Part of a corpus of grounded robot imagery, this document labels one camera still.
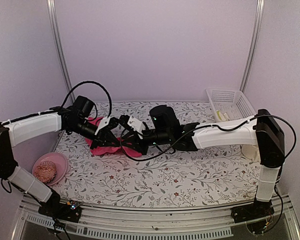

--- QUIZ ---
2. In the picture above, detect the aluminium frame post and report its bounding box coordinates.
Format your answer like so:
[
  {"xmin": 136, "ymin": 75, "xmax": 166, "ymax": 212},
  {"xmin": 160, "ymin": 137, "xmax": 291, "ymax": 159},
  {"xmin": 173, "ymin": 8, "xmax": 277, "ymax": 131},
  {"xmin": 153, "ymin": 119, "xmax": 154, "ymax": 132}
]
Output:
[
  {"xmin": 239, "ymin": 0, "xmax": 265, "ymax": 93},
  {"xmin": 46, "ymin": 0, "xmax": 72, "ymax": 93}
]

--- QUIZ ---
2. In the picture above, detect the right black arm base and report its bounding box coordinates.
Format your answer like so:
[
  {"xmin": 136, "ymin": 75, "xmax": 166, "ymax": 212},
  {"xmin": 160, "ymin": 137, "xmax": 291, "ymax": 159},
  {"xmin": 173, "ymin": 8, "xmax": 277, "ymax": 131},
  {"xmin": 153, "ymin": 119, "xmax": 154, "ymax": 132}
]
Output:
[{"xmin": 230, "ymin": 198, "xmax": 275, "ymax": 223}]

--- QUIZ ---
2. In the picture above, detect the left black camera cable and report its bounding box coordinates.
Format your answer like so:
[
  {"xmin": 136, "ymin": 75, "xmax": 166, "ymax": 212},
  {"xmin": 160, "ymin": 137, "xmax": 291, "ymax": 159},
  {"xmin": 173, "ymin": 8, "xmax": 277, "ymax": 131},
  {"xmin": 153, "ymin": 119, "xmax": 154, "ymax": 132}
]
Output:
[{"xmin": 61, "ymin": 80, "xmax": 113, "ymax": 118}]

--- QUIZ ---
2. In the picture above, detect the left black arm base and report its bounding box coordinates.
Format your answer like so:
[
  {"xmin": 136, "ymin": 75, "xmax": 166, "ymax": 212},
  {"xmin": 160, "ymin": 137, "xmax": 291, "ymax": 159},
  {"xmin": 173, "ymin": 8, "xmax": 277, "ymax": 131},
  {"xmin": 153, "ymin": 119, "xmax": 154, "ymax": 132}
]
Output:
[{"xmin": 38, "ymin": 194, "xmax": 82, "ymax": 223}]

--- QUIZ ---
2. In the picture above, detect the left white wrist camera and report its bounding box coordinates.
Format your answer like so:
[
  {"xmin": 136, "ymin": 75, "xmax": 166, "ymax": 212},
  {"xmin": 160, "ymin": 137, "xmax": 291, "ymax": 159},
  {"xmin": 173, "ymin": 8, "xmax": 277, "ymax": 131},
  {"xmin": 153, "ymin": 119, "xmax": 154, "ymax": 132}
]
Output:
[{"xmin": 94, "ymin": 116, "xmax": 119, "ymax": 136}]

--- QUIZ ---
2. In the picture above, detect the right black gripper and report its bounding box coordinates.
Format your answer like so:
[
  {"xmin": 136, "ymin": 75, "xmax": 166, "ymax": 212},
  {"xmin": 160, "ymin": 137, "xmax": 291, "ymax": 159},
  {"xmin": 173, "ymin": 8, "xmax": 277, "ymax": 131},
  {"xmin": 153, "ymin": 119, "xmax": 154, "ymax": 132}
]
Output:
[{"xmin": 119, "ymin": 127, "xmax": 172, "ymax": 156}]

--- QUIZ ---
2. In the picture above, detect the brown patterned cupcake liner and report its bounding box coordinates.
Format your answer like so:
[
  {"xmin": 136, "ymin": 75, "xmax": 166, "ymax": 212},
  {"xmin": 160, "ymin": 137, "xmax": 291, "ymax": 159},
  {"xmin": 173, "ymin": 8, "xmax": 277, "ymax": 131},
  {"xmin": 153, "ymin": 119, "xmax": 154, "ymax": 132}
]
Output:
[{"xmin": 33, "ymin": 161, "xmax": 57, "ymax": 184}]

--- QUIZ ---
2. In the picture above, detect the white plastic mesh basket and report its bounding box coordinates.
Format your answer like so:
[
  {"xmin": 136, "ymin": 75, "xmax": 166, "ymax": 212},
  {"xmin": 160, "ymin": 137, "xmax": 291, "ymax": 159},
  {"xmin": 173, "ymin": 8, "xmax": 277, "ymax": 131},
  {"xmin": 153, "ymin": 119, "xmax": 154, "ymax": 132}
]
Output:
[{"xmin": 205, "ymin": 88, "xmax": 257, "ymax": 123}]

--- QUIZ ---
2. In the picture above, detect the floral patterned table mat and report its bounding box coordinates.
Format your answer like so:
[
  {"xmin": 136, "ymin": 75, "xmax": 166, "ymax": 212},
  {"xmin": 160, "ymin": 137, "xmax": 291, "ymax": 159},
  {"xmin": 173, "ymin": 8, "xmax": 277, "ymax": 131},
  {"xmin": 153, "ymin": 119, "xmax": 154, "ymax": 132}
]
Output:
[{"xmin": 47, "ymin": 100, "xmax": 275, "ymax": 209}]

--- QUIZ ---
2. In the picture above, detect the right aluminium frame post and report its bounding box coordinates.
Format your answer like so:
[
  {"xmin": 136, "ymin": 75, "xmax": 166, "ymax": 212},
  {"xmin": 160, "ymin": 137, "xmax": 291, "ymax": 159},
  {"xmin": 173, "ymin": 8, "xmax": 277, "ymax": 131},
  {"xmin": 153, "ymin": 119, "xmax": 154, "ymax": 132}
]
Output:
[{"xmin": 239, "ymin": 0, "xmax": 265, "ymax": 93}]

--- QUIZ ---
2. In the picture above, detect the pink plastic bowl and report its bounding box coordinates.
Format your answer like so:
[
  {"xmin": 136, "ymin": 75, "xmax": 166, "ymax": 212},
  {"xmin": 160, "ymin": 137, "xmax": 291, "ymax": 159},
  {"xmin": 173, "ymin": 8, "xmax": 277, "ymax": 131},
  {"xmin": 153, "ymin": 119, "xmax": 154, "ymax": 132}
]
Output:
[{"xmin": 32, "ymin": 152, "xmax": 68, "ymax": 187}]

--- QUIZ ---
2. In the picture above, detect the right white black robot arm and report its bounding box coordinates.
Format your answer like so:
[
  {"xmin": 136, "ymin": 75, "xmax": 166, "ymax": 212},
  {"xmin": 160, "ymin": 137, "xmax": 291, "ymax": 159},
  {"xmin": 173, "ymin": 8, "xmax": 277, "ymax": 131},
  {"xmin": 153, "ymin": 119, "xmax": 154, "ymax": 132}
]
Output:
[{"xmin": 119, "ymin": 105, "xmax": 286, "ymax": 218}]

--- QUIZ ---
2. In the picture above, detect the left aluminium frame post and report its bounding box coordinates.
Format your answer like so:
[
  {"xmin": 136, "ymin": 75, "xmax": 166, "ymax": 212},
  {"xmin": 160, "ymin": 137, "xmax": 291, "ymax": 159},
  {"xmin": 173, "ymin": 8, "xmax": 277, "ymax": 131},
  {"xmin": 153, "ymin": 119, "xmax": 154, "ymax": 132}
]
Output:
[{"xmin": 46, "ymin": 0, "xmax": 72, "ymax": 93}]

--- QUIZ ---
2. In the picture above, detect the black camera cable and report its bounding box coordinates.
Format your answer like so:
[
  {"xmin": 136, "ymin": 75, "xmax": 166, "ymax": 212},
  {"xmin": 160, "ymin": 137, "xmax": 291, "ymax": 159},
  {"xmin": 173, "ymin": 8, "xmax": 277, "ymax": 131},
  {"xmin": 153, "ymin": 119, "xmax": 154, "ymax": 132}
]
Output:
[
  {"xmin": 119, "ymin": 113, "xmax": 297, "ymax": 161},
  {"xmin": 61, "ymin": 80, "xmax": 113, "ymax": 118}
]

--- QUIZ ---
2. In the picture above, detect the aluminium front rail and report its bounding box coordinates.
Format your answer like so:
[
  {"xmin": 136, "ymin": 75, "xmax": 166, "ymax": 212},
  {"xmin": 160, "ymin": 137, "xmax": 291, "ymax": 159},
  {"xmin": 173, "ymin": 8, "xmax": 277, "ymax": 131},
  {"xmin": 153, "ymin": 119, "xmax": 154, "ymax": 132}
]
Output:
[{"xmin": 11, "ymin": 194, "xmax": 300, "ymax": 240}]

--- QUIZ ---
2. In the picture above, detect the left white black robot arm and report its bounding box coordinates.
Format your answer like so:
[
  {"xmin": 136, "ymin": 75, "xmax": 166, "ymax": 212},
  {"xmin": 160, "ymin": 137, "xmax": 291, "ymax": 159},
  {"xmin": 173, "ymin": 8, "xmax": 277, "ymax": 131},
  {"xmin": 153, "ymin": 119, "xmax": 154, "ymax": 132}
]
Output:
[{"xmin": 0, "ymin": 96, "xmax": 118, "ymax": 217}]

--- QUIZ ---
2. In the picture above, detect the right black camera cable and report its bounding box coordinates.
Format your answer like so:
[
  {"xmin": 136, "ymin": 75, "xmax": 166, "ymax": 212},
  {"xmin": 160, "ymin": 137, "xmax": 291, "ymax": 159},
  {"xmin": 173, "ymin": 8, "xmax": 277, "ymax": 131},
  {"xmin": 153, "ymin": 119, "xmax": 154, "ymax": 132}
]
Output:
[{"xmin": 119, "ymin": 113, "xmax": 297, "ymax": 161}]

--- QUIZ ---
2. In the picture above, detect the cream ceramic mug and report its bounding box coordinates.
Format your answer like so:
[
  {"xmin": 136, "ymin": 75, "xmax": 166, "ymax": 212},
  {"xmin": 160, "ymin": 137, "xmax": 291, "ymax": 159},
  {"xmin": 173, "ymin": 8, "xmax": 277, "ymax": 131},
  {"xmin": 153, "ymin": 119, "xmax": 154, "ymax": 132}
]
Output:
[{"xmin": 241, "ymin": 144, "xmax": 260, "ymax": 162}]

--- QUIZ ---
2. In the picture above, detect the green white patterned towel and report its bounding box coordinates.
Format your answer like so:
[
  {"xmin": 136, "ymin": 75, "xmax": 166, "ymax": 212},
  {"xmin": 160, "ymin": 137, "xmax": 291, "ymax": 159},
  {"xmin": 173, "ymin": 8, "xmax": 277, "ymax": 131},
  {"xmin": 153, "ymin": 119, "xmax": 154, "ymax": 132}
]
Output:
[{"xmin": 216, "ymin": 110, "xmax": 230, "ymax": 122}]

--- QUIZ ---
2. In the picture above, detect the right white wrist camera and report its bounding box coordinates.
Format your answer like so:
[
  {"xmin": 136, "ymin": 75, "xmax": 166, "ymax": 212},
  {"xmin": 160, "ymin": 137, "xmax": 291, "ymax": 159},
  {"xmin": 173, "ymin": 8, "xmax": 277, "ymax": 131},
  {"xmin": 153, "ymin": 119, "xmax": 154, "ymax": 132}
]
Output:
[{"xmin": 119, "ymin": 115, "xmax": 146, "ymax": 139}]

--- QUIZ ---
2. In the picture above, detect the pink red towel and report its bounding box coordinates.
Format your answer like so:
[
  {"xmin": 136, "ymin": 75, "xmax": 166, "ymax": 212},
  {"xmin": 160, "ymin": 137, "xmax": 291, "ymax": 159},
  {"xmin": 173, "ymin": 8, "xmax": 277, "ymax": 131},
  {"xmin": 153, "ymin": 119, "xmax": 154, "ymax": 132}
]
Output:
[{"xmin": 88, "ymin": 117, "xmax": 142, "ymax": 158}]

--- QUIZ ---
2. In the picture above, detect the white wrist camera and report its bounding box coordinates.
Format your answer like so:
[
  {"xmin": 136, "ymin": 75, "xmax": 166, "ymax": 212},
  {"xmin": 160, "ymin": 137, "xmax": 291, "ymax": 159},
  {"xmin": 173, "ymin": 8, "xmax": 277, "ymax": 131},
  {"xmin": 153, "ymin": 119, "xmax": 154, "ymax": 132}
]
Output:
[
  {"xmin": 119, "ymin": 115, "xmax": 146, "ymax": 139},
  {"xmin": 94, "ymin": 116, "xmax": 119, "ymax": 136}
]

